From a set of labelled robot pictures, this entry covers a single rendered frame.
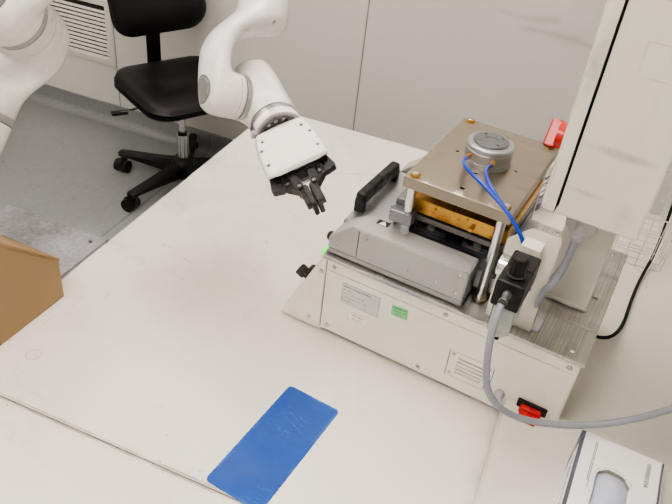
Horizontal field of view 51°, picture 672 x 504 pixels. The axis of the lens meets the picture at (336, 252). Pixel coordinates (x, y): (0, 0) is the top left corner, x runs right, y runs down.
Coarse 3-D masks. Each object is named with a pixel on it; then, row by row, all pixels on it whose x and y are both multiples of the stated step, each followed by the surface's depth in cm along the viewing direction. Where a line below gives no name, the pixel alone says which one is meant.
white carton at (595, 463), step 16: (576, 448) 101; (592, 448) 101; (608, 448) 101; (624, 448) 101; (576, 464) 98; (592, 464) 99; (608, 464) 99; (624, 464) 99; (640, 464) 99; (656, 464) 100; (576, 480) 96; (592, 480) 96; (608, 480) 97; (624, 480) 97; (640, 480) 97; (656, 480) 97; (560, 496) 96; (576, 496) 94; (592, 496) 95; (608, 496) 95; (624, 496) 96; (640, 496) 95; (656, 496) 95
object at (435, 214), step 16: (416, 208) 116; (432, 208) 114; (448, 208) 113; (528, 208) 121; (432, 224) 116; (448, 224) 114; (464, 224) 112; (480, 224) 111; (512, 224) 111; (480, 240) 112
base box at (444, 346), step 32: (320, 288) 126; (352, 288) 122; (384, 288) 118; (320, 320) 131; (352, 320) 126; (384, 320) 122; (416, 320) 118; (448, 320) 115; (384, 352) 126; (416, 352) 122; (448, 352) 118; (480, 352) 115; (512, 352) 112; (544, 352) 108; (448, 384) 122; (480, 384) 118; (512, 384) 115; (544, 384) 111; (544, 416) 114
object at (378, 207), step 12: (384, 192) 132; (396, 192) 133; (372, 204) 128; (384, 204) 129; (348, 216) 124; (360, 216) 125; (372, 216) 125; (384, 216) 125; (528, 228) 127; (480, 276) 115; (492, 276) 114
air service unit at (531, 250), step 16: (528, 240) 101; (512, 256) 94; (528, 256) 99; (496, 272) 100; (512, 272) 94; (528, 272) 96; (496, 288) 95; (512, 288) 94; (528, 288) 97; (496, 304) 96; (512, 304) 95; (512, 320) 98; (496, 336) 100
